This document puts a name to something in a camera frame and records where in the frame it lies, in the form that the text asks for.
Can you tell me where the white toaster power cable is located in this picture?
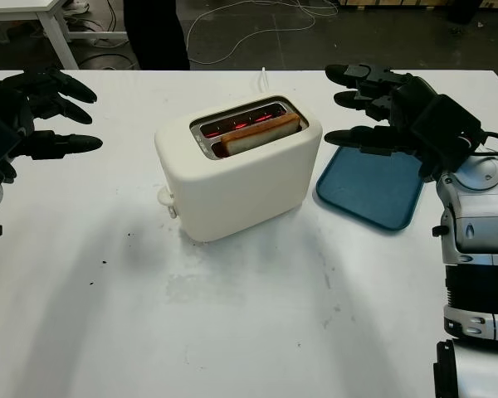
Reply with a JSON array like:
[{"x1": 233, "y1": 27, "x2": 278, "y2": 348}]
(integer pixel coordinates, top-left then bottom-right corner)
[{"x1": 255, "y1": 66, "x2": 271, "y2": 95}]

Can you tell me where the black floor object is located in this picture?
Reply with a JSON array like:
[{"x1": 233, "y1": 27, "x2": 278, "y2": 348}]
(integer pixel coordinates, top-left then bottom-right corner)
[{"x1": 446, "y1": 0, "x2": 482, "y2": 24}]

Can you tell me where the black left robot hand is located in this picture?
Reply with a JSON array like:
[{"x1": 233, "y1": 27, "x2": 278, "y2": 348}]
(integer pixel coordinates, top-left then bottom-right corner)
[{"x1": 0, "y1": 68, "x2": 104, "y2": 184}]

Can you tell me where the white background table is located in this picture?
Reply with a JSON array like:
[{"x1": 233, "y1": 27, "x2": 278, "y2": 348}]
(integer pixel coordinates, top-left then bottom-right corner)
[{"x1": 0, "y1": 0, "x2": 161, "y2": 70}]

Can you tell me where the white floor cable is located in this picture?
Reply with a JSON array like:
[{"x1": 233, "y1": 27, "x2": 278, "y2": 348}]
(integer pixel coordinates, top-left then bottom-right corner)
[{"x1": 189, "y1": 0, "x2": 337, "y2": 66}]

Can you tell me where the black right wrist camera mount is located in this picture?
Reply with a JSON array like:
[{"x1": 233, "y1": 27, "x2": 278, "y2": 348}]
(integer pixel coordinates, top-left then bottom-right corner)
[{"x1": 410, "y1": 94, "x2": 482, "y2": 179}]

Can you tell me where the standing person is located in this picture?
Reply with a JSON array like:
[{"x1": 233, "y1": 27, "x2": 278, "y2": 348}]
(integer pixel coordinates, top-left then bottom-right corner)
[{"x1": 123, "y1": 0, "x2": 191, "y2": 70}]

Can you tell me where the blue plastic tray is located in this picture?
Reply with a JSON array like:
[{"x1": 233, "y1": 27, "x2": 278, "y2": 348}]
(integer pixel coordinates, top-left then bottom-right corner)
[{"x1": 315, "y1": 144, "x2": 425, "y2": 236}]

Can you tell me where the white two-slot toaster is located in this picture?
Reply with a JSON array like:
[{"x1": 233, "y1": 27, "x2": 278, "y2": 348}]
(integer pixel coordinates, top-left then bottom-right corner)
[{"x1": 154, "y1": 95, "x2": 324, "y2": 244}]

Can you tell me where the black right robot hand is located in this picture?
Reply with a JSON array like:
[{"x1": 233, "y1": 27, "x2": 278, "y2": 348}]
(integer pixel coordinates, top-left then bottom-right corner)
[{"x1": 323, "y1": 63, "x2": 441, "y2": 158}]

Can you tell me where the toast slice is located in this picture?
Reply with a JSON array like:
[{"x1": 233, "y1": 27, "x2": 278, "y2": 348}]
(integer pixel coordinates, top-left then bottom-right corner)
[{"x1": 220, "y1": 112, "x2": 304, "y2": 158}]

